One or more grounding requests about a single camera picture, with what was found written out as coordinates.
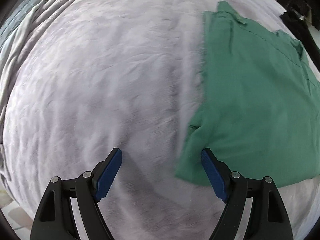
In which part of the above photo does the green work jacket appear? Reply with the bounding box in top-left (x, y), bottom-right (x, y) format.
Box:
top-left (174, 1), bottom-right (320, 188)

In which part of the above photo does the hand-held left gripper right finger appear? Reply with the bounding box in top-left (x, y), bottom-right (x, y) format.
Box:
top-left (201, 148), bottom-right (294, 240)

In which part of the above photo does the lavender blanket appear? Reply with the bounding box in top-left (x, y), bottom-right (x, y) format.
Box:
top-left (0, 0), bottom-right (320, 240)

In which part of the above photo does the black folded garment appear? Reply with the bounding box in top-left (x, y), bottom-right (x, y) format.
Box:
top-left (279, 10), bottom-right (320, 72)

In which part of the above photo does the grey quilted bedspread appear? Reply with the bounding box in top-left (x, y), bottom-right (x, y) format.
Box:
top-left (0, 0), bottom-right (44, 58)

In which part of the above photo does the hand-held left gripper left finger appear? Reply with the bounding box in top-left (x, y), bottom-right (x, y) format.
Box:
top-left (29, 148), bottom-right (123, 240)

